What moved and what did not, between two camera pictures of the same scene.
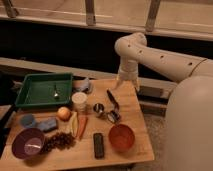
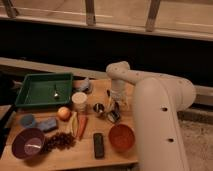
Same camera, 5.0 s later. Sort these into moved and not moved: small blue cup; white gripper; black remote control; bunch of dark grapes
Moved: white gripper
Not moved: black remote control; bunch of dark grapes; small blue cup
